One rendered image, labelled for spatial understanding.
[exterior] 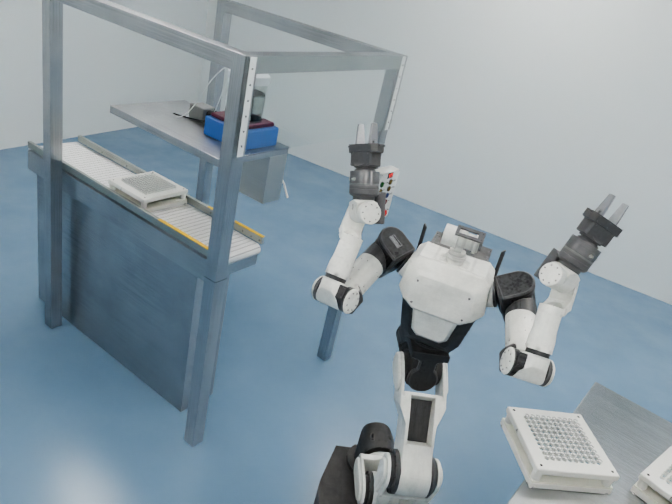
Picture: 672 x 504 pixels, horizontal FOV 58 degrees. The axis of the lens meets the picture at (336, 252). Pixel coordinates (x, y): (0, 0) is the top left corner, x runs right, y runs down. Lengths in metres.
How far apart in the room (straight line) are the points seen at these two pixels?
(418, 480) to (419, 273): 0.67
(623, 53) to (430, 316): 3.85
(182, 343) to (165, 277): 0.31
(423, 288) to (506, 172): 3.89
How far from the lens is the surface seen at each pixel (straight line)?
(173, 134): 2.35
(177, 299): 2.71
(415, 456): 2.07
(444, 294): 1.87
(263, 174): 2.40
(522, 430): 1.88
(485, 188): 5.78
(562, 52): 5.50
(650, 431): 2.30
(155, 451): 2.84
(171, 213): 2.75
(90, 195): 2.96
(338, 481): 2.61
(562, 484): 1.86
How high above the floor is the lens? 2.05
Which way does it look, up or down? 26 degrees down
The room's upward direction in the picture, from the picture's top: 13 degrees clockwise
